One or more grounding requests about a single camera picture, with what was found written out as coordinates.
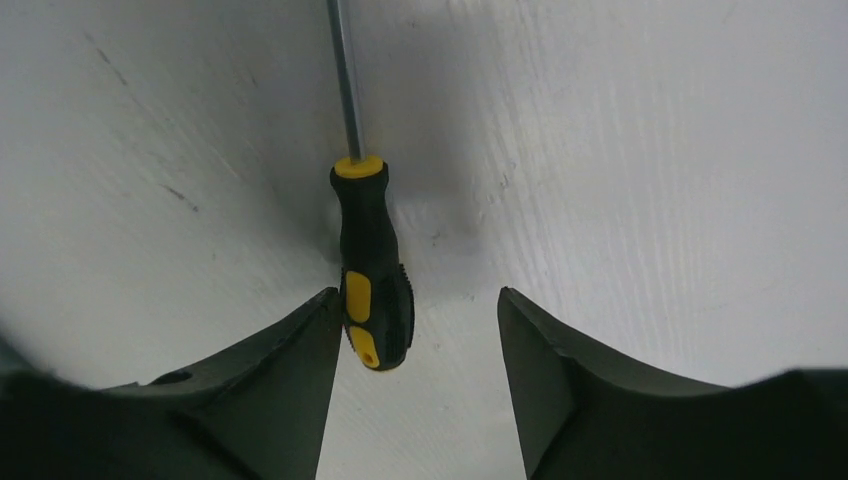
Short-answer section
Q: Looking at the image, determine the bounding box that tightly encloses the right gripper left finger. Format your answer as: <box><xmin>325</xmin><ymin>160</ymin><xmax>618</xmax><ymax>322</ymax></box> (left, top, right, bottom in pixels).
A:
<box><xmin>1</xmin><ymin>287</ymin><xmax>341</xmax><ymax>479</ymax></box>

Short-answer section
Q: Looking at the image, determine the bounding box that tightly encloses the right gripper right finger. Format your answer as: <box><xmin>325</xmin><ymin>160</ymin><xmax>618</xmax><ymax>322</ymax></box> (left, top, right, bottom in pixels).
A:
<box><xmin>497</xmin><ymin>287</ymin><xmax>847</xmax><ymax>479</ymax></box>

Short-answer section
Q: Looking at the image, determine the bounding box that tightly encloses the black yellow handled screwdriver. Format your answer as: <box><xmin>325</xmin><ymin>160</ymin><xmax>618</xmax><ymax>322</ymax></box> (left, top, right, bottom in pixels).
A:
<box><xmin>327</xmin><ymin>1</ymin><xmax>415</xmax><ymax>371</ymax></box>

